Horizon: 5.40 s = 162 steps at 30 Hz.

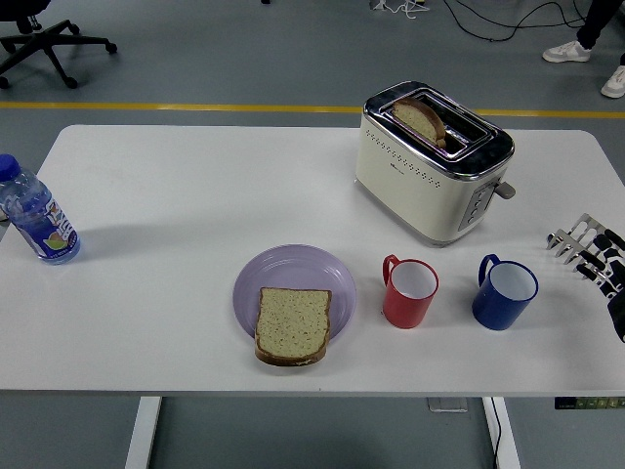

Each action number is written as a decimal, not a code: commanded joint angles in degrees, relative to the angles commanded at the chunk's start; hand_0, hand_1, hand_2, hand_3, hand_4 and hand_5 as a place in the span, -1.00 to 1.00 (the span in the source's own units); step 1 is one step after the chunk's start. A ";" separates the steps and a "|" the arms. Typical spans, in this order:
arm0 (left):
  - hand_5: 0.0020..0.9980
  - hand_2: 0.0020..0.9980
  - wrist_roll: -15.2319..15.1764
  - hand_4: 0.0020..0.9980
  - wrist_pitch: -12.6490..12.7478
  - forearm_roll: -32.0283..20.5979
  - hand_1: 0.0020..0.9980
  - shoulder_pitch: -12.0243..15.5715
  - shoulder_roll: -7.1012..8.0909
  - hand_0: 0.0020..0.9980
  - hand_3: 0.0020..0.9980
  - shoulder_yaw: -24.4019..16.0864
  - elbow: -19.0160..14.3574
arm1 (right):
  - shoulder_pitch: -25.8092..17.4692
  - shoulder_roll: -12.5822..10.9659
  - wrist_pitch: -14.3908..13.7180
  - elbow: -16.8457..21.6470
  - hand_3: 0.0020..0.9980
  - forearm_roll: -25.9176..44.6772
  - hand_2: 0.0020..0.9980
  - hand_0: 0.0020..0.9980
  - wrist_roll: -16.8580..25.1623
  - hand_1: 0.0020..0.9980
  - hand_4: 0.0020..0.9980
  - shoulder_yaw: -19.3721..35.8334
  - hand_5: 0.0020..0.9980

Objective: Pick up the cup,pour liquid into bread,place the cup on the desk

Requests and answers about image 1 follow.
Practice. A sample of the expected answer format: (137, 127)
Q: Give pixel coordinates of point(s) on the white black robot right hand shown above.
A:
(608, 273)

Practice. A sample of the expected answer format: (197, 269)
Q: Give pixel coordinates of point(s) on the blue enamel cup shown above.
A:
(498, 308)

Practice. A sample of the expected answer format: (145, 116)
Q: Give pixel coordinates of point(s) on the red plastic cup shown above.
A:
(403, 310)

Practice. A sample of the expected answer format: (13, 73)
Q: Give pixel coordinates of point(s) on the rounded bread slice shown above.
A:
(417, 119)

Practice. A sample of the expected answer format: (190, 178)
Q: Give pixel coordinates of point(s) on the square bread slice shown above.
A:
(293, 325)

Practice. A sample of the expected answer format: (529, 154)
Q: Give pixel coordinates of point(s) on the silver metal toast rack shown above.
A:
(569, 239)

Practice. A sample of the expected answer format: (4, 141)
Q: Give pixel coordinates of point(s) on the black table control panel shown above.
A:
(586, 403)

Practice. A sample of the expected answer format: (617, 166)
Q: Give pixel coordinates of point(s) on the white table leg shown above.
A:
(144, 435)
(510, 439)

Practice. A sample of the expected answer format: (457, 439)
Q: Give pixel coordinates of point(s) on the cream chrome toaster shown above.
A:
(405, 195)

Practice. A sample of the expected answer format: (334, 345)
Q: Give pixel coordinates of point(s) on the person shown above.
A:
(569, 50)

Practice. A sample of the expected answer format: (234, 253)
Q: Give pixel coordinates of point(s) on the purple round plate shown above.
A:
(288, 268)

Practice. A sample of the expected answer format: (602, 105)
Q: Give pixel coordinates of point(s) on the blue-capped drink bottle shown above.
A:
(41, 220)

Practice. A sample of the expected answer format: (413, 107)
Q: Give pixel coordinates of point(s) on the black office chair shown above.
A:
(44, 41)

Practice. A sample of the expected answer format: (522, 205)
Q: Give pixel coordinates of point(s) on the grey under-table bracket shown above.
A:
(448, 405)

